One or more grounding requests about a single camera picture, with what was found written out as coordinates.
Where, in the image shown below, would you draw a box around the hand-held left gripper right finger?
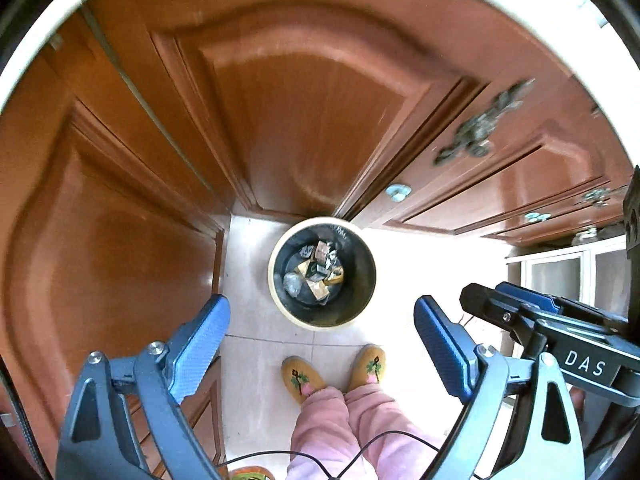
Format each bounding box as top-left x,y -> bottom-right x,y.
413,295 -> 585,480

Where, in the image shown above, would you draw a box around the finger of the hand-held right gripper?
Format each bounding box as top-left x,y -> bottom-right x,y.
459,282 -> 549,359
495,281 -> 629,334

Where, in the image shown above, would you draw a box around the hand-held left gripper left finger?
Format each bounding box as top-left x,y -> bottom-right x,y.
54,294 -> 232,480

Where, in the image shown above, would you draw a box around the round cream-rimmed bin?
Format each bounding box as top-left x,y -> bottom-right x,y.
267,217 -> 377,332

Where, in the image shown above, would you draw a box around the yellow and white carton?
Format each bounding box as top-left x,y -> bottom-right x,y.
305,277 -> 332,302

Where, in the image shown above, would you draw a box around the black and white wrapper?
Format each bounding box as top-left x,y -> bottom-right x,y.
319,254 -> 342,282

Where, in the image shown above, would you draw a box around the white framed glass cabinet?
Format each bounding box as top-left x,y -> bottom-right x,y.
504,240 -> 630,311

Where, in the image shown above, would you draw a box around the yellow embroidered slipper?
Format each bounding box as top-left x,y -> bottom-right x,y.
347,344 -> 386,394
281,355 -> 327,406

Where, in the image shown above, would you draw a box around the brown wooden cabinet door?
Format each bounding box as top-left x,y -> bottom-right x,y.
450,185 -> 628,248
0,10 -> 231,461
345,72 -> 626,236

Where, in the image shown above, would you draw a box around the pink fleece trousers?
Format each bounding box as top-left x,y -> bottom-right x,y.
287,382 -> 447,480

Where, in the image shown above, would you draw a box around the ornate metal door handle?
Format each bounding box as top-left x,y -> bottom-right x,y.
434,79 -> 536,166
581,187 -> 614,209

